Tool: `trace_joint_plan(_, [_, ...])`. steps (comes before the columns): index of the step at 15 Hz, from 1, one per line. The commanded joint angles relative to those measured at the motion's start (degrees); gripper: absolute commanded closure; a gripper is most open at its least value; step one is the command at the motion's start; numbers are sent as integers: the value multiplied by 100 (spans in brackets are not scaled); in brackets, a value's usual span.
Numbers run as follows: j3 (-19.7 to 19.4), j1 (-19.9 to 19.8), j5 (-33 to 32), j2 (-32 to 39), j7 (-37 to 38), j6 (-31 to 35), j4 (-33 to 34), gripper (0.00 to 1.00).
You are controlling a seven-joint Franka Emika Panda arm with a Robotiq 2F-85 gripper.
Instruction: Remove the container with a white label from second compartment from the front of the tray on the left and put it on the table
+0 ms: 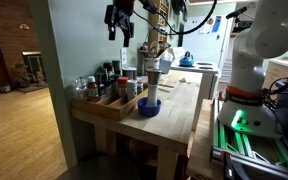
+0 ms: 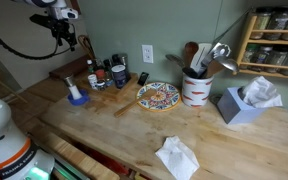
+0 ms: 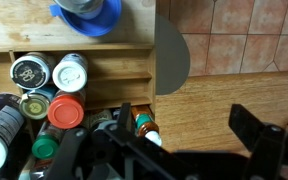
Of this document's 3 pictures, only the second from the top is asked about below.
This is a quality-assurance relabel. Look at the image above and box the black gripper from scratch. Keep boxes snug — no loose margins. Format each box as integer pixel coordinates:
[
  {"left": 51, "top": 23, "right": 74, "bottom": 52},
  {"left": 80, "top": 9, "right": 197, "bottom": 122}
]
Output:
[{"left": 50, "top": 20, "right": 78, "bottom": 53}]

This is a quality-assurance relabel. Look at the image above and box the wooden organizer tray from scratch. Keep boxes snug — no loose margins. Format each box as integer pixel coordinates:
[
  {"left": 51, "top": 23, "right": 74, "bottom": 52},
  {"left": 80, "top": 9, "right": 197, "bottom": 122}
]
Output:
[{"left": 76, "top": 72, "right": 140, "bottom": 103}]

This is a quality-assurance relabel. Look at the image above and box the brown looped utensil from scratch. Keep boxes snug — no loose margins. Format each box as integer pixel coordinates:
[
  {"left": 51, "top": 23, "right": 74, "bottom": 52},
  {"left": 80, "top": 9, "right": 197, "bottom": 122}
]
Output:
[{"left": 77, "top": 34, "right": 97, "bottom": 61}]

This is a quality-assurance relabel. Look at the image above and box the dark wooden board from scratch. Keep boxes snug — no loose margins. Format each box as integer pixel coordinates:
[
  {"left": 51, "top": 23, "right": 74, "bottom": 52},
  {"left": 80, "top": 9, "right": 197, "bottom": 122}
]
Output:
[{"left": 48, "top": 54, "right": 91, "bottom": 81}]

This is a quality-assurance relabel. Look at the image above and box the white cap sauce bottle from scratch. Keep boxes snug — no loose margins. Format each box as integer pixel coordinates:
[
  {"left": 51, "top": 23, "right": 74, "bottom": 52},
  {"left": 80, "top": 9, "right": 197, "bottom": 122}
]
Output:
[{"left": 86, "top": 59, "right": 95, "bottom": 75}]

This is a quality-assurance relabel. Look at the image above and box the steel top salt grinder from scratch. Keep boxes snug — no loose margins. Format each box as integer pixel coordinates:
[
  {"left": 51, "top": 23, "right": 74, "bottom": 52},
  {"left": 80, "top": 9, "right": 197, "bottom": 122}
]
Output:
[{"left": 63, "top": 75, "right": 84, "bottom": 101}]

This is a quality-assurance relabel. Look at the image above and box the small white spice jar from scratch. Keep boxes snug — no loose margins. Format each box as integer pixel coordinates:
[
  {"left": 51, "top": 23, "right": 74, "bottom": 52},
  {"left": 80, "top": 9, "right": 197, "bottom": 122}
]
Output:
[{"left": 87, "top": 73, "right": 99, "bottom": 90}]

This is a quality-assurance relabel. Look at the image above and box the dark glass bottle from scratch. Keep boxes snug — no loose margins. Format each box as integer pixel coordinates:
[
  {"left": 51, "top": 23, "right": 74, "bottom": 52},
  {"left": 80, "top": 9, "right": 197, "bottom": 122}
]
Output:
[{"left": 103, "top": 58, "right": 114, "bottom": 81}]

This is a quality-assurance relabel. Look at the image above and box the black cap dark bottle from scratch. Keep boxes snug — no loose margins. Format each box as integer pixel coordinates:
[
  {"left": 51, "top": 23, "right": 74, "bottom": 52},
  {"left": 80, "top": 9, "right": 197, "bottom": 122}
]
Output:
[{"left": 111, "top": 53, "right": 122, "bottom": 66}]

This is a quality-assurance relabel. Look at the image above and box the small dark lid jar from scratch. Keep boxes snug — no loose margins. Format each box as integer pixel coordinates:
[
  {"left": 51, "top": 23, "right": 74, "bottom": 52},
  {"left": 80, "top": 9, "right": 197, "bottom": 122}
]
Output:
[{"left": 96, "top": 80, "right": 107, "bottom": 92}]

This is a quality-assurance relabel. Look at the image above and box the blue round dish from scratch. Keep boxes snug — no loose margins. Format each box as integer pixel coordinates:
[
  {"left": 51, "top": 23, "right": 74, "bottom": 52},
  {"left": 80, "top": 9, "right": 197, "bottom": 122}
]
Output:
[{"left": 67, "top": 89, "right": 91, "bottom": 107}]

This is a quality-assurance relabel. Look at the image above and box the steel canister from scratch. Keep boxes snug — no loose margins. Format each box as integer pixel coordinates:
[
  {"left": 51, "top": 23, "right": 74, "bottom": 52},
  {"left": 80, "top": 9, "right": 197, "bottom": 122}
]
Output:
[{"left": 118, "top": 52, "right": 129, "bottom": 73}]

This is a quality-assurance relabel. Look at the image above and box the dark can with white lid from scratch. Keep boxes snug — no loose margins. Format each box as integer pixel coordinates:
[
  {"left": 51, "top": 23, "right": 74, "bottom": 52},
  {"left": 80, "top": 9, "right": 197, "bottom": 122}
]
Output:
[{"left": 111, "top": 64, "right": 129, "bottom": 90}]

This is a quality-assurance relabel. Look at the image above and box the small black device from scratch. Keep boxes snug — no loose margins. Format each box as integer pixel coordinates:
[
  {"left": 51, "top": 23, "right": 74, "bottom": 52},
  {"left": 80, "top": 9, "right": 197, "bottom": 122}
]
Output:
[{"left": 137, "top": 71, "right": 150, "bottom": 87}]

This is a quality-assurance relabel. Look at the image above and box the flat wooden spatula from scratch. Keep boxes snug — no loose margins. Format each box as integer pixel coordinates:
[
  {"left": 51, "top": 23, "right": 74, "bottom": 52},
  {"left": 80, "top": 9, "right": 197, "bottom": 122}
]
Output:
[{"left": 113, "top": 88, "right": 158, "bottom": 118}]

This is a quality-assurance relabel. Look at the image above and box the colorful patterned ceramic trivet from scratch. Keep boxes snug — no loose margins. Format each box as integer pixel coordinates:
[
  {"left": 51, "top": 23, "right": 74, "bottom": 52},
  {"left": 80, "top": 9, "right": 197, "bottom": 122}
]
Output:
[{"left": 136, "top": 81, "right": 182, "bottom": 112}]

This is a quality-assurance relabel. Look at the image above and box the grey metal spoon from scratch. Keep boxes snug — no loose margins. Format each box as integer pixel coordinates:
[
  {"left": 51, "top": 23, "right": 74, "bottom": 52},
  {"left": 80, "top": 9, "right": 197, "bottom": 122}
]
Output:
[{"left": 165, "top": 53, "right": 186, "bottom": 70}]

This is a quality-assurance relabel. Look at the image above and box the wooden mounting board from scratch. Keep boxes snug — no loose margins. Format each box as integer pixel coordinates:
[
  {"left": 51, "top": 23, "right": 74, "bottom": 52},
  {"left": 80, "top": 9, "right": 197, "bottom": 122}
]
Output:
[{"left": 26, "top": 130, "right": 121, "bottom": 180}]

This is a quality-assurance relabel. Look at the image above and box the wooden spoon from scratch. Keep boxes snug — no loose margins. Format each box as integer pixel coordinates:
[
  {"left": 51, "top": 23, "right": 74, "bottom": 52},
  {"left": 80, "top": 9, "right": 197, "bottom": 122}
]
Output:
[{"left": 183, "top": 41, "right": 200, "bottom": 70}]

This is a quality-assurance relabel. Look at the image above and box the black utensil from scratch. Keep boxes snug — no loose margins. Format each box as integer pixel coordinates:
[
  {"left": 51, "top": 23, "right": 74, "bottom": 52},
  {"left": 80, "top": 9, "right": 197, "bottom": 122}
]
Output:
[{"left": 181, "top": 66, "right": 200, "bottom": 80}]

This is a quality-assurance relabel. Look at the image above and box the white spatula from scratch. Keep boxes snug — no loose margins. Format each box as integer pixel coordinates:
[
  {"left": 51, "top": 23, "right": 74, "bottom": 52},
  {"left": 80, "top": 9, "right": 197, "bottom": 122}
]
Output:
[{"left": 190, "top": 42, "right": 213, "bottom": 75}]

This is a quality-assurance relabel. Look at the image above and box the white orange utensil crock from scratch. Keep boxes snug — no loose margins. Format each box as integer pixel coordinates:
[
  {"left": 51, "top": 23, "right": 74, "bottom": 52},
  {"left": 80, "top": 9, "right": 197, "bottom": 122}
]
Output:
[{"left": 181, "top": 72, "right": 215, "bottom": 108}]

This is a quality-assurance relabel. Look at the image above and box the brown wooden turner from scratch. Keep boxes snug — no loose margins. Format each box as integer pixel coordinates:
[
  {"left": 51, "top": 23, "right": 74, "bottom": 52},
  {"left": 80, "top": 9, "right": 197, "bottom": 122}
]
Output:
[{"left": 204, "top": 59, "right": 226, "bottom": 80}]

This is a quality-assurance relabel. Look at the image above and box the slotted metal turner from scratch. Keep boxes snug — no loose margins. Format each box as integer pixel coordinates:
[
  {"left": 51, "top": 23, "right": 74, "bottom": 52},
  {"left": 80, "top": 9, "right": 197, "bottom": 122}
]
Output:
[{"left": 200, "top": 42, "right": 233, "bottom": 68}]

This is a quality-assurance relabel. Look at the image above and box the round metal strainer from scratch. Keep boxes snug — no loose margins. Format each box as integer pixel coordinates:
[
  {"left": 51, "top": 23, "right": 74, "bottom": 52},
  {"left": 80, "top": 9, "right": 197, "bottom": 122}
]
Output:
[{"left": 209, "top": 93, "right": 224, "bottom": 106}]

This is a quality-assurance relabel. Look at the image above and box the crumpled white napkin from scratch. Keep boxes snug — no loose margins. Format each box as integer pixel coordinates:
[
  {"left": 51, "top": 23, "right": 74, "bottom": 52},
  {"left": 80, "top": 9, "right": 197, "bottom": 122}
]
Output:
[{"left": 154, "top": 135, "right": 201, "bottom": 180}]

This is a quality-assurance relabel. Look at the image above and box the metal ladle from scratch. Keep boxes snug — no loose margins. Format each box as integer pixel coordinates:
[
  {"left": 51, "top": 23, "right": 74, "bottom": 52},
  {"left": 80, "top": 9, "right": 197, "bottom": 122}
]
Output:
[{"left": 213, "top": 55, "right": 240, "bottom": 74}]

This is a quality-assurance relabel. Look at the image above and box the wooden spice rack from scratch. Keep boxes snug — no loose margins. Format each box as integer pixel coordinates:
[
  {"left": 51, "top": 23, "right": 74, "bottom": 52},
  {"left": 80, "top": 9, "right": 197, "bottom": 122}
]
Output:
[{"left": 235, "top": 12, "right": 288, "bottom": 81}]

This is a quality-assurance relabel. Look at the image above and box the grey blue tissue box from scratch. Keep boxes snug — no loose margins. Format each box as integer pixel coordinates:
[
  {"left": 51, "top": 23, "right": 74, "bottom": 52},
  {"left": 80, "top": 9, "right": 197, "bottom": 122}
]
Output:
[{"left": 216, "top": 86, "right": 269, "bottom": 126}]

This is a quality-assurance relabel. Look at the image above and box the white tissue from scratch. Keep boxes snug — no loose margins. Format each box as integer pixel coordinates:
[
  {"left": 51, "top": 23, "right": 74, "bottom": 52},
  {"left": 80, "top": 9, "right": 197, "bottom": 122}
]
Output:
[{"left": 239, "top": 75, "right": 284, "bottom": 109}]

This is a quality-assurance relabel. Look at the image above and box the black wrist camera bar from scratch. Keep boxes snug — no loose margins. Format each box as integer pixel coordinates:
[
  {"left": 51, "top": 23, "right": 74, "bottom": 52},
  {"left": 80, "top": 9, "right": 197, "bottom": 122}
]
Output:
[{"left": 29, "top": 13, "right": 60, "bottom": 29}]

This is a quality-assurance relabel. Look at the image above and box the black corrugated cable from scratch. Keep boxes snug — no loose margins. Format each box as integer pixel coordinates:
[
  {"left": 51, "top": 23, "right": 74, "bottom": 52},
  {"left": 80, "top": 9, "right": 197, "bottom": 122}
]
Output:
[{"left": 0, "top": 13, "right": 76, "bottom": 61}]

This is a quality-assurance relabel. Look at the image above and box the white wall outlet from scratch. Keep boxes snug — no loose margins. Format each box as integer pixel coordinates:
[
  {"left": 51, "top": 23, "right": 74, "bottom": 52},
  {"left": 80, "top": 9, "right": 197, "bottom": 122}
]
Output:
[{"left": 141, "top": 44, "right": 155, "bottom": 64}]

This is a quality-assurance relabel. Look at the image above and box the aluminium frame rail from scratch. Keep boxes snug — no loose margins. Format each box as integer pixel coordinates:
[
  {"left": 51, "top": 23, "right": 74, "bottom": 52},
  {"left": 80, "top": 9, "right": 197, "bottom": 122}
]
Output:
[{"left": 50, "top": 154, "right": 92, "bottom": 180}]

